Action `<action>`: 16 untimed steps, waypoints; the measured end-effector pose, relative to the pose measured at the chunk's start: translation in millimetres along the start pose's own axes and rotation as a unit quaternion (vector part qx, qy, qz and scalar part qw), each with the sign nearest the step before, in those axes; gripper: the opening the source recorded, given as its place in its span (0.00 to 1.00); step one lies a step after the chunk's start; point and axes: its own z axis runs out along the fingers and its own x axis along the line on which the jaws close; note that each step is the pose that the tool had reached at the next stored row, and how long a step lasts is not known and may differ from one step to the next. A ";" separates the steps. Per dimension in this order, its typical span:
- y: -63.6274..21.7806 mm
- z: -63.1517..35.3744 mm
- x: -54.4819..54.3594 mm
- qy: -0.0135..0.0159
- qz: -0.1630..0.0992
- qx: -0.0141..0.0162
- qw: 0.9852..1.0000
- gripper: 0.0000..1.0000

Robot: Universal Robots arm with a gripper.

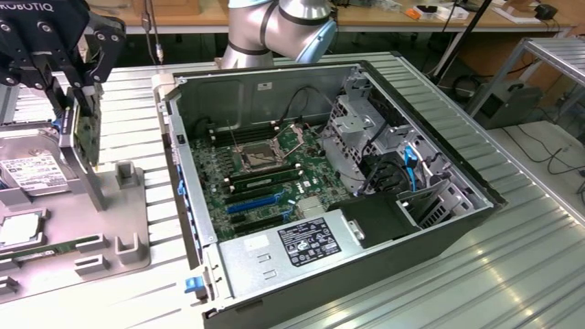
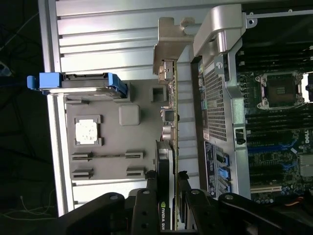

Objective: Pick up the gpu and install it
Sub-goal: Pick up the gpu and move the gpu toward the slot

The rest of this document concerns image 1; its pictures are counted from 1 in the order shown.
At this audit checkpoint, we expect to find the green RAM stick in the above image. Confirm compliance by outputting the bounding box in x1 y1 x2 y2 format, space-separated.
0 235 100 263

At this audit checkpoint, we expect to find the grey power supply unit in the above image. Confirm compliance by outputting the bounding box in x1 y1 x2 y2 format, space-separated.
217 208 366 299

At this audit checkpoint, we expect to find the short black wire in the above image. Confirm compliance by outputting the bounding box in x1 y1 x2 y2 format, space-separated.
194 116 215 138

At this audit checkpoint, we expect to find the grey parts rack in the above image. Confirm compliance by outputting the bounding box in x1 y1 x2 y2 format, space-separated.
0 145 154 304

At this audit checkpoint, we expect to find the silver CPU chip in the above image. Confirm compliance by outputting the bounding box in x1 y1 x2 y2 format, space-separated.
0 214 45 247

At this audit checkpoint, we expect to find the wooden desk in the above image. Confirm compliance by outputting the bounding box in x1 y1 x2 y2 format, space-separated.
89 0 578 35

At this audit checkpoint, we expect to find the black curved wire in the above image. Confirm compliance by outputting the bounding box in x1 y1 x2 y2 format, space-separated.
278 85 338 126

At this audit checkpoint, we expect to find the green motherboard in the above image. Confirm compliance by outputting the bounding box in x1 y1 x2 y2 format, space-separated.
189 121 353 241

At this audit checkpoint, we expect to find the black power adapter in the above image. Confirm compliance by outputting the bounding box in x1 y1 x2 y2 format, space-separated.
534 3 558 21

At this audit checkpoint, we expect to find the black expansion slot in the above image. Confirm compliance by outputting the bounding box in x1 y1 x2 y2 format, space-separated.
225 189 281 204
230 212 285 229
234 221 287 238

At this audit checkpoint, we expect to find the black loose cable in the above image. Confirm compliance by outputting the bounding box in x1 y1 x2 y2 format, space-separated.
513 125 585 179

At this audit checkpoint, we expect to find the blue wire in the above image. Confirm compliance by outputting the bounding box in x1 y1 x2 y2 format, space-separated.
402 145 419 193

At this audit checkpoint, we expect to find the white flat box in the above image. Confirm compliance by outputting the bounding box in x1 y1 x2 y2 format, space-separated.
435 6 470 21

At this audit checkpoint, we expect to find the CPU socket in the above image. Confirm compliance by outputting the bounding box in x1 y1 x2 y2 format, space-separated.
237 142 286 172

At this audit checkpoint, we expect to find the metal socket cover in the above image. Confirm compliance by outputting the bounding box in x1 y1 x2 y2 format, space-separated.
271 123 315 160

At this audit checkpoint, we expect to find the aluminium frame table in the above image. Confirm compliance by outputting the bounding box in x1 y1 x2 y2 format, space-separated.
465 36 585 119

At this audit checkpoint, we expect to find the dark RAM stick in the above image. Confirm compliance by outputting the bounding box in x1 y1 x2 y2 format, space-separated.
229 173 302 195

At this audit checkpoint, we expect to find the thin metal locking lever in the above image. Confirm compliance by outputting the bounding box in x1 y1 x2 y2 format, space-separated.
225 119 242 152

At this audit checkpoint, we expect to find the green graphics card black shroud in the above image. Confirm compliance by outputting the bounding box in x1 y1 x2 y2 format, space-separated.
57 32 105 171

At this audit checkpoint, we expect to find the white cardboard box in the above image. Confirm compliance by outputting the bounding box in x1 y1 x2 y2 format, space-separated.
490 3 542 25

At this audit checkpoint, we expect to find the thin hanging cable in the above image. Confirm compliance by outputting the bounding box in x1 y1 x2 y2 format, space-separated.
141 0 165 65

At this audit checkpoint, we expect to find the black cable coil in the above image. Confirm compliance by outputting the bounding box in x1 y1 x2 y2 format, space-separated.
449 73 483 102

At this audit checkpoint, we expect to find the dark machine box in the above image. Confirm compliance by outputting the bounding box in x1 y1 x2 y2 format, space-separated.
474 84 545 130

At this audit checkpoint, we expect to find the perforated metal disk bay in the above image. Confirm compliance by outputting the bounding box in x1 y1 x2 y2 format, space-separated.
394 178 478 230

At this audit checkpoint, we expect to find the black tripod pole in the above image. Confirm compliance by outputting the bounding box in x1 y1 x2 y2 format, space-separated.
429 0 494 82

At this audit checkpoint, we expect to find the blue card retention latch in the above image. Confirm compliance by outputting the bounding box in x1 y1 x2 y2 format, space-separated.
174 163 202 253

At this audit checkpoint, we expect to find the black wire bundle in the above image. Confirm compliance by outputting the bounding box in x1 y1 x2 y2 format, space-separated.
358 152 411 198

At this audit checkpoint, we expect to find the silver chipset heatsink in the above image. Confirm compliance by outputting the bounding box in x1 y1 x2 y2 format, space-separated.
295 197 327 217

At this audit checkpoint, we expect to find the silver disk bay cage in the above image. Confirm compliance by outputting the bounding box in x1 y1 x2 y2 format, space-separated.
318 94 414 198

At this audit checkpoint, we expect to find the black PC case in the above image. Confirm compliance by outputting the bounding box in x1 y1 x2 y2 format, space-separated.
149 60 507 321

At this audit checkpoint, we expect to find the blue expansion slot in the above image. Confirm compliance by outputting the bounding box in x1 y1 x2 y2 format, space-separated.
226 195 282 214

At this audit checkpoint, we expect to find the silver hard disk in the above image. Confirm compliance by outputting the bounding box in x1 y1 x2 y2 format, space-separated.
0 127 69 197

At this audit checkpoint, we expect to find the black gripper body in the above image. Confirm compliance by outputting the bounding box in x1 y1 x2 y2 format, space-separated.
0 0 90 78

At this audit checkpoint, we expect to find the black plastic shroud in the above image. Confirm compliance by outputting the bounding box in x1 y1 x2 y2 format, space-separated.
326 195 421 249

